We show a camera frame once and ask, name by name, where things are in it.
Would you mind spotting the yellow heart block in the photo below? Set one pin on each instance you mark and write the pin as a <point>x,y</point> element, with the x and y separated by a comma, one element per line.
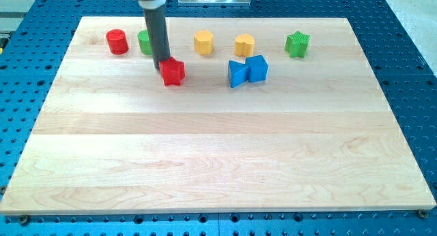
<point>244,45</point>

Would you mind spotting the red cylinder block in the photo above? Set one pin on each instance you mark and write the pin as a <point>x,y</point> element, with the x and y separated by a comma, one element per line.
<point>117,41</point>

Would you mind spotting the left board stop screw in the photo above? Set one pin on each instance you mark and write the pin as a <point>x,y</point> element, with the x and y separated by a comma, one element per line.
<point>23,220</point>

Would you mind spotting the right board stop screw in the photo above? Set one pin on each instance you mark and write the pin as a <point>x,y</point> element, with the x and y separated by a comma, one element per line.
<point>422,213</point>

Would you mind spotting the green star block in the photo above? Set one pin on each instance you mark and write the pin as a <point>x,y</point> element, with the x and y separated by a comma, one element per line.
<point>296,44</point>

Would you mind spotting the light wooden board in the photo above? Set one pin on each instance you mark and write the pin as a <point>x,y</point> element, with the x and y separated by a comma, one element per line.
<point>317,135</point>

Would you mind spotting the yellow hexagon block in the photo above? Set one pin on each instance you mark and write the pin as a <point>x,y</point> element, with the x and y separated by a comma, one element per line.
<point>204,42</point>

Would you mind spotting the blue triangle block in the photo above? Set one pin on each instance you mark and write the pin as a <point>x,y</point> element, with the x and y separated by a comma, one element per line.
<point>237,73</point>

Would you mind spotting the blue cube block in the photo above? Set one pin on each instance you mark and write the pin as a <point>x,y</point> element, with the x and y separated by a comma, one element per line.
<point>258,68</point>

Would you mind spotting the board stop screw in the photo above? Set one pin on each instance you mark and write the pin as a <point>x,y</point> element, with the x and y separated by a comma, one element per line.
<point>23,220</point>
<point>422,213</point>

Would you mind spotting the green cylinder block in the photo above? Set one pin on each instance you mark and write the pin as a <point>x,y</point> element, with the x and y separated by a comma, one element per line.
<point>144,42</point>

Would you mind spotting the red star block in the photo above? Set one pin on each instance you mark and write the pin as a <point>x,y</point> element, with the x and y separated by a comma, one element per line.
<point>172,71</point>

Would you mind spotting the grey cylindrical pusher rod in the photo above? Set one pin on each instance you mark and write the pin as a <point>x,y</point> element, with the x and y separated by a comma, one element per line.
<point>155,19</point>

